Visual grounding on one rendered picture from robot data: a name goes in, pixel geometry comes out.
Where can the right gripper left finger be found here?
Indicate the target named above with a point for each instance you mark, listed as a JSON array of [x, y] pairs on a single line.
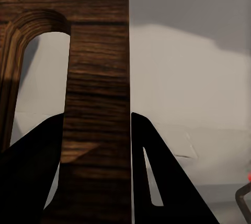
[[27, 170]]

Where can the cutting board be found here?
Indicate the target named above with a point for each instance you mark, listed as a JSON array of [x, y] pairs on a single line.
[[94, 185]]

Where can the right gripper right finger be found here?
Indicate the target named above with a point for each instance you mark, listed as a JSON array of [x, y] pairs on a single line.
[[182, 202]]

